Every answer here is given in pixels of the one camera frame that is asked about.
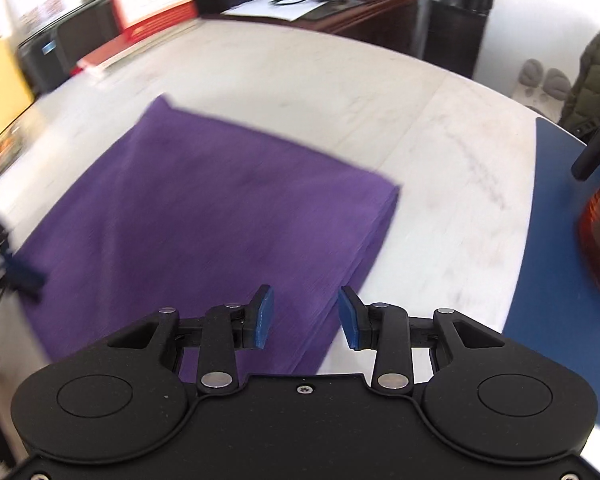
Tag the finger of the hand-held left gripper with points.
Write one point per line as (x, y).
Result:
(25, 272)

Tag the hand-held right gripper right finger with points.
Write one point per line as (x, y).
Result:
(350, 317)

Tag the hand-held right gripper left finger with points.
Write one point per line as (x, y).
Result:
(262, 317)

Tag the purple towel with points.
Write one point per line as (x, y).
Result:
(205, 210)

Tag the yellow box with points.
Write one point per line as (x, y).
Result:
(0, 85)

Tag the red cover book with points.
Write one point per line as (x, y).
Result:
(105, 62)

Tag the blue table mat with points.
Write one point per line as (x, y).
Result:
(555, 285)

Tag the black printer blue label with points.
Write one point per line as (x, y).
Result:
(75, 40)

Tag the black water dispenser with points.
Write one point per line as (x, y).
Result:
(450, 35)

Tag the dark wooden desk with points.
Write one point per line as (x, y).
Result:
(380, 15)

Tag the white paper sheet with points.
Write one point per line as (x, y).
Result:
(280, 10)

